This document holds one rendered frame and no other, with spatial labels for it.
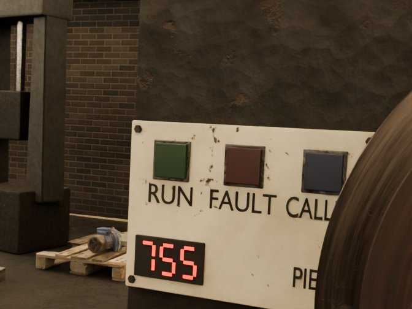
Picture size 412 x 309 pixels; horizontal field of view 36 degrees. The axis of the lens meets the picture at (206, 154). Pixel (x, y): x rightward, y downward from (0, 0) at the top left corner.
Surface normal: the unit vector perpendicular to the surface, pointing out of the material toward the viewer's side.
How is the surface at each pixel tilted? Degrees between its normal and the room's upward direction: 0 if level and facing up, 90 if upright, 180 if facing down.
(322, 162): 90
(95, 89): 90
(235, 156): 90
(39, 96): 90
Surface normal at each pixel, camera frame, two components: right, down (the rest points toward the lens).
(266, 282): -0.38, 0.03
